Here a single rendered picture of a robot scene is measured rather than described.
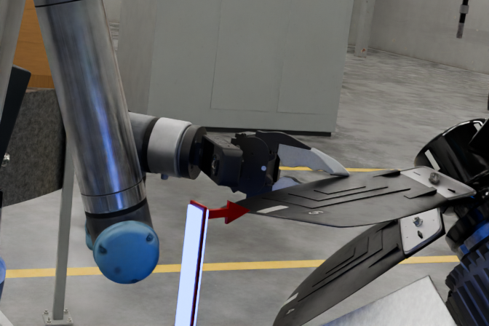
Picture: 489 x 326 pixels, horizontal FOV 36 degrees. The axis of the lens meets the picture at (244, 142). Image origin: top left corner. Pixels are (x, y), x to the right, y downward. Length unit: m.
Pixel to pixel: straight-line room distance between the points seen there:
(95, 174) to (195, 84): 6.25
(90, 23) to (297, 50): 6.65
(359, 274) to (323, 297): 0.06
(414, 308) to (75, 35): 0.51
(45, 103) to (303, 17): 4.89
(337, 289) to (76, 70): 0.48
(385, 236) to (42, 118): 1.92
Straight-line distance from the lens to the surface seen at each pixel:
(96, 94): 0.85
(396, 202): 0.86
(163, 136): 0.97
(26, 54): 8.90
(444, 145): 1.00
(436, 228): 1.03
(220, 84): 7.19
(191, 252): 0.73
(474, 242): 0.97
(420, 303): 0.95
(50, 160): 2.92
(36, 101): 2.79
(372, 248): 1.09
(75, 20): 0.84
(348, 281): 1.07
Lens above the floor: 1.40
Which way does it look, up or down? 12 degrees down
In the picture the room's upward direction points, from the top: 7 degrees clockwise
